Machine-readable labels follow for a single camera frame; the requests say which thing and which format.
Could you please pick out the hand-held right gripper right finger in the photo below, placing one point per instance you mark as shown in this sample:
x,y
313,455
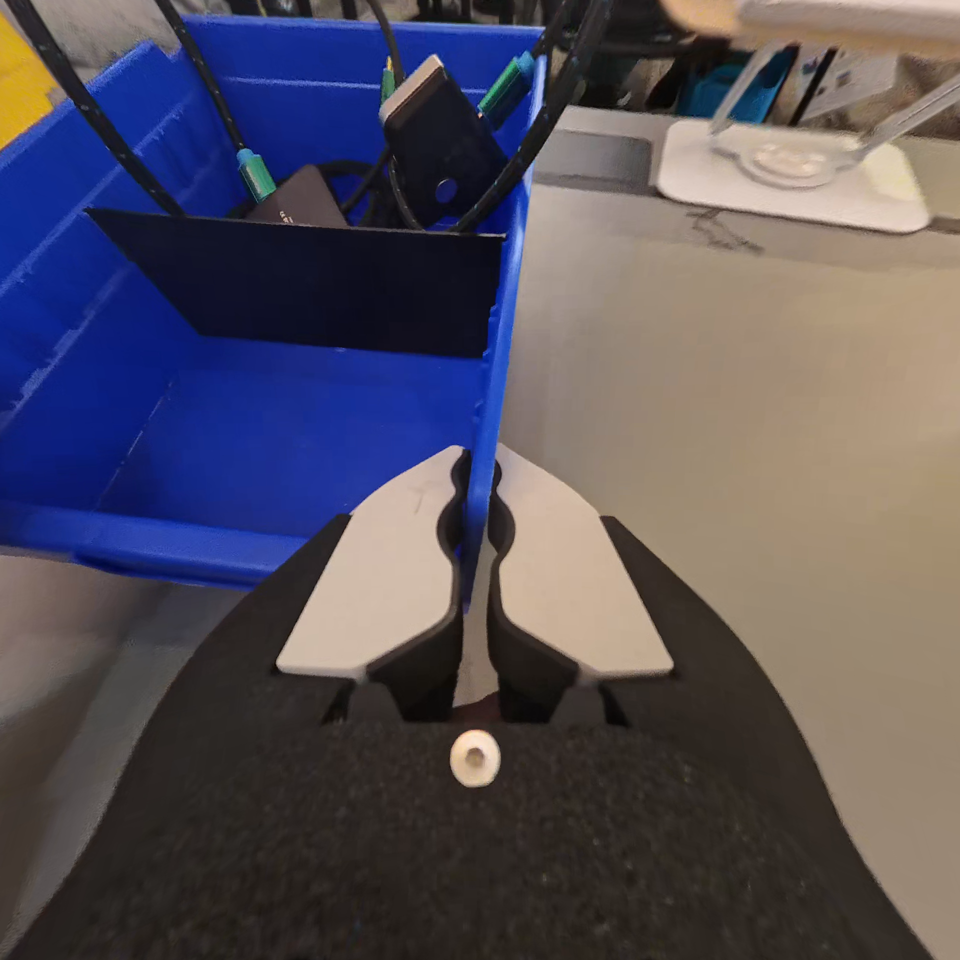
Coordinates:
x,y
577,592

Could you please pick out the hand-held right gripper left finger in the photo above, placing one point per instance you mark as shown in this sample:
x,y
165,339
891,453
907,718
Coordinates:
x,y
360,592

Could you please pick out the blue storage bin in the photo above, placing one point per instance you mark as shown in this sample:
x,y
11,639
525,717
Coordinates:
x,y
262,435

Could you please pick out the black square hub box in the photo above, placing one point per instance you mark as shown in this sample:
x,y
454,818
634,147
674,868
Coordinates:
x,y
300,199

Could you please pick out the black video switch box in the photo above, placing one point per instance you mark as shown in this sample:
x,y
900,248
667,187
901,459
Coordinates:
x,y
450,150

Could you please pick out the yellow storage bin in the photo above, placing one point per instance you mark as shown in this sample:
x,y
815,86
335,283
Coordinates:
x,y
26,82

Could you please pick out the black bin divider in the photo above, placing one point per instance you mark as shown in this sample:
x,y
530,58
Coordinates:
x,y
315,285

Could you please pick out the printed paper sheet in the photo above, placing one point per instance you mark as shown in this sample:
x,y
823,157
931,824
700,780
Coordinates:
x,y
847,82

